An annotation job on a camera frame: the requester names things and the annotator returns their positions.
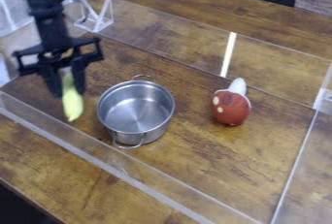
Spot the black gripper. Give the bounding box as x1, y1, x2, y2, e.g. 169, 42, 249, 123
12, 37, 104, 98

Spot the red toy mushroom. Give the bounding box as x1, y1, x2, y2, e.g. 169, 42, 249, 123
212, 78, 252, 125

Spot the small steel pot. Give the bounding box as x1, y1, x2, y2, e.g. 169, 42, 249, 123
96, 75, 175, 149

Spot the clear acrylic bracket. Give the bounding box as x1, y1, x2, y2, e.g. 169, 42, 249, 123
72, 0, 114, 33

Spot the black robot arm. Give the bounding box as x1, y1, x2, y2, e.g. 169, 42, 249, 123
13, 0, 104, 98

